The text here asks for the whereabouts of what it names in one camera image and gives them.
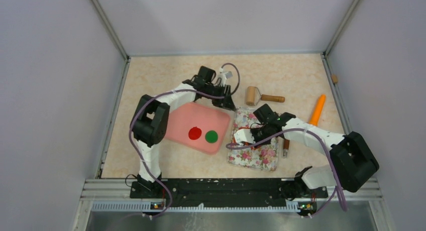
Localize wooden rolling pin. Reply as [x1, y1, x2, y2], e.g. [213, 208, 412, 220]
[245, 86, 285, 106]

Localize small wooden cork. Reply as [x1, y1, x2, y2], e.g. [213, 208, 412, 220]
[331, 74, 338, 84]

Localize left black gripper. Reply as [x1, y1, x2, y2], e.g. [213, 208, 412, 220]
[204, 83, 236, 111]

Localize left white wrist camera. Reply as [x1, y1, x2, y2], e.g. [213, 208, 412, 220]
[217, 68, 233, 86]

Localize green dough disc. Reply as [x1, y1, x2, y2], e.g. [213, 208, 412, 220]
[204, 130, 219, 144]

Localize red dough disc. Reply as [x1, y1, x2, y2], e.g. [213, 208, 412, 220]
[188, 127, 202, 140]

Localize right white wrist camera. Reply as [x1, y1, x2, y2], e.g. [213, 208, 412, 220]
[233, 128, 256, 146]

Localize orange-red dough piece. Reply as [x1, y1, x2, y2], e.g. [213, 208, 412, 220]
[232, 126, 278, 150]

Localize pink plastic tray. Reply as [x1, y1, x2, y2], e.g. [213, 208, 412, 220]
[165, 102, 231, 155]

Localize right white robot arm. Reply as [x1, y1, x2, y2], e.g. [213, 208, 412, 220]
[235, 104, 379, 197]

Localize floral patterned tray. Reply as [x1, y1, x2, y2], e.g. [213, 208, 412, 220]
[228, 107, 279, 172]

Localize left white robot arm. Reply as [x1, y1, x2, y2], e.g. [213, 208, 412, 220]
[129, 66, 238, 197]

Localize metal scraper wooden handle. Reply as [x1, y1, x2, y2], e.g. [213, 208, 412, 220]
[282, 139, 290, 158]

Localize orange toy carrot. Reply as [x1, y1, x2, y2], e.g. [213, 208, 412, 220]
[308, 94, 327, 126]

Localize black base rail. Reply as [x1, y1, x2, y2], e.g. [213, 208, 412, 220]
[130, 178, 329, 208]

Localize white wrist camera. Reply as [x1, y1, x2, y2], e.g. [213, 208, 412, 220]
[233, 128, 256, 146]
[217, 68, 233, 86]

